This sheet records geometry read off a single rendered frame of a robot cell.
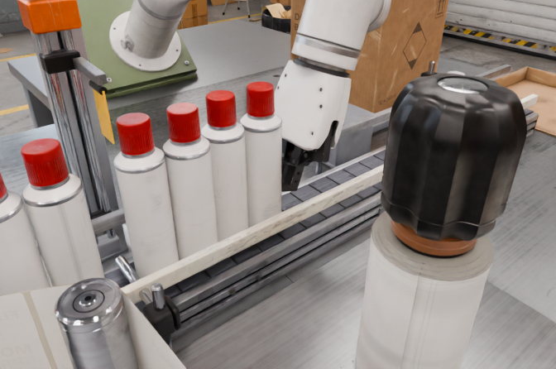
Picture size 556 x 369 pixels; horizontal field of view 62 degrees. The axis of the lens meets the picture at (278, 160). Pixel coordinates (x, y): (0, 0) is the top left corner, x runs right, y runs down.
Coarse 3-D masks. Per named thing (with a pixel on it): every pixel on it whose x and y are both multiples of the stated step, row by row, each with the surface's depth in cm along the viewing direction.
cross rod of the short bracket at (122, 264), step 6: (120, 258) 54; (120, 264) 53; (126, 264) 53; (120, 270) 53; (126, 270) 52; (132, 270) 52; (126, 276) 52; (132, 276) 51; (138, 276) 52; (132, 282) 51; (144, 288) 50; (138, 294) 50; (144, 294) 49; (150, 294) 49; (144, 300) 49; (150, 300) 48
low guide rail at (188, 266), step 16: (528, 96) 97; (368, 176) 69; (336, 192) 65; (352, 192) 68; (304, 208) 62; (320, 208) 64; (256, 224) 59; (272, 224) 59; (288, 224) 61; (224, 240) 56; (240, 240) 56; (256, 240) 58; (192, 256) 54; (208, 256) 54; (224, 256) 56; (160, 272) 51; (176, 272) 52; (192, 272) 53; (128, 288) 49
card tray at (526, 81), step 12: (516, 72) 125; (528, 72) 129; (540, 72) 126; (504, 84) 124; (516, 84) 126; (528, 84) 126; (540, 84) 126; (552, 84) 125; (540, 96) 119; (552, 96) 119; (528, 108) 112; (540, 108) 112; (552, 108) 112; (540, 120) 106; (552, 120) 106; (552, 132) 100
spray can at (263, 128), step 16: (256, 96) 53; (272, 96) 54; (256, 112) 54; (272, 112) 55; (256, 128) 54; (272, 128) 55; (256, 144) 55; (272, 144) 56; (256, 160) 56; (272, 160) 57; (256, 176) 57; (272, 176) 58; (256, 192) 59; (272, 192) 59; (256, 208) 60; (272, 208) 60
